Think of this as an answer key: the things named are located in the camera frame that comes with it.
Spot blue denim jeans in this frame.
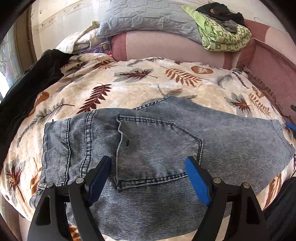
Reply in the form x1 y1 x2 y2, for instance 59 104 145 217
30 96 295 240

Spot black cloth at left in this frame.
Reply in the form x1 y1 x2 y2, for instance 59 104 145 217
0 49 73 167

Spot leaf-print beige blanket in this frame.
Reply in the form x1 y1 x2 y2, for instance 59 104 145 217
0 52 296 241

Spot white crumpled cloth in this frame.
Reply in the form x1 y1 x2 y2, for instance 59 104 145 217
56 21 111 55

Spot purple printed item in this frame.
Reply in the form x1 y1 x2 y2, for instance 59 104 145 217
78 41 112 55

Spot green patterned folded cloth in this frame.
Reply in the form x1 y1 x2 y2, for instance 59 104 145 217
182 6 252 52

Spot grey garment on pile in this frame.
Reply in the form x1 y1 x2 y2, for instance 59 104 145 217
216 20 238 34

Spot black garment on top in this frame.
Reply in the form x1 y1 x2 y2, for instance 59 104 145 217
196 2 245 26

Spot grey quilted pillow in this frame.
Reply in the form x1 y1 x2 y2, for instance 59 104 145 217
96 1 202 43

